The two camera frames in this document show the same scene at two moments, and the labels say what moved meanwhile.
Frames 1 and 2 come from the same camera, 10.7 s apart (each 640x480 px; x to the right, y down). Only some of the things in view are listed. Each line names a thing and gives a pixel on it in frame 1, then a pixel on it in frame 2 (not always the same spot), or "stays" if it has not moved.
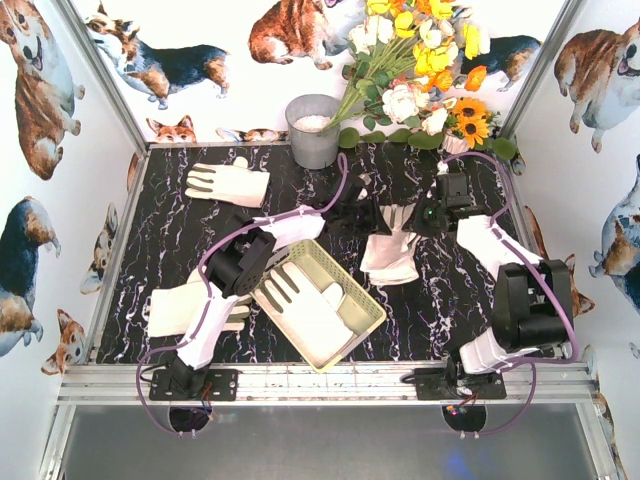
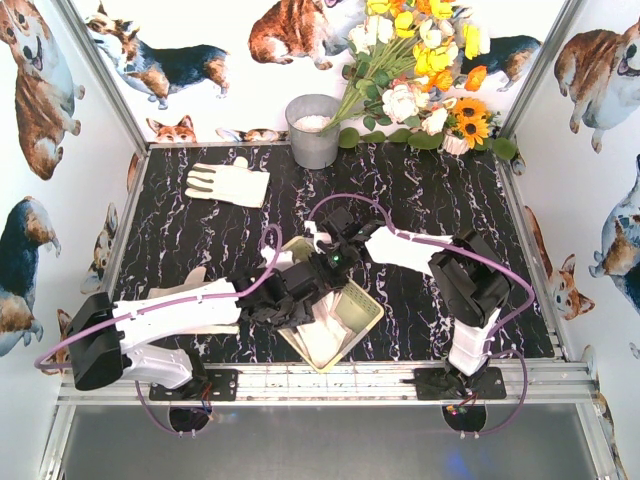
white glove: (177, 309) stays
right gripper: (417, 220) -> (329, 273)
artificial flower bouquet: (407, 59) stays
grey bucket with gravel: (312, 146) stays
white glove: (390, 258) -> (325, 334)
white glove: (235, 184) stays
